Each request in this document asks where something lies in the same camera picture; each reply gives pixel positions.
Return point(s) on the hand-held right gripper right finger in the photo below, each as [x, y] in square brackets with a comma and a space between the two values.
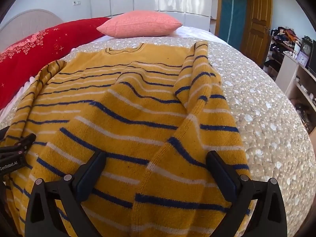
[222, 175]

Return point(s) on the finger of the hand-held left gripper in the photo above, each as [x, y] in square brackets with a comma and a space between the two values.
[23, 142]

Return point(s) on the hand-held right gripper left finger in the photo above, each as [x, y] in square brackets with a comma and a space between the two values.
[90, 175]

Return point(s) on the yellow striped sweater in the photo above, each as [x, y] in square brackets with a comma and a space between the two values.
[123, 118]

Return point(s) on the beige quilted bedspread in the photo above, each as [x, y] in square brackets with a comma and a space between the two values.
[259, 118]

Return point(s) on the red embroidered pillow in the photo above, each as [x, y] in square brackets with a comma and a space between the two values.
[37, 54]

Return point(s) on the white shelf unit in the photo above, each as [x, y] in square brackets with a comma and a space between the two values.
[286, 74]

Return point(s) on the white padded headboard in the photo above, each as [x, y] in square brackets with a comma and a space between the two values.
[29, 19]

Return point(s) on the small purple clock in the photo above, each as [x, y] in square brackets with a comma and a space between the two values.
[302, 59]

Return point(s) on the cluttered shoe rack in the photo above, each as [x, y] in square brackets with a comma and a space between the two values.
[281, 44]

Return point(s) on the black television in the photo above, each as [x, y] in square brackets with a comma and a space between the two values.
[312, 59]

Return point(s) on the wooden door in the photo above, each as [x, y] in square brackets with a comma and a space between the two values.
[256, 29]

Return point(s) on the dark ornate table clock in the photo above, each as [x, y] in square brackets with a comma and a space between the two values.
[307, 47]

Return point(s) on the pink ribbed pillow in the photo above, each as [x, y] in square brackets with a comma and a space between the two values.
[140, 24]

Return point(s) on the teal fabric curtain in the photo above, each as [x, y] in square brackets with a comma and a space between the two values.
[233, 14]

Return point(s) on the white wall socket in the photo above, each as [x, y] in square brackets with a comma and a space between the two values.
[76, 3]

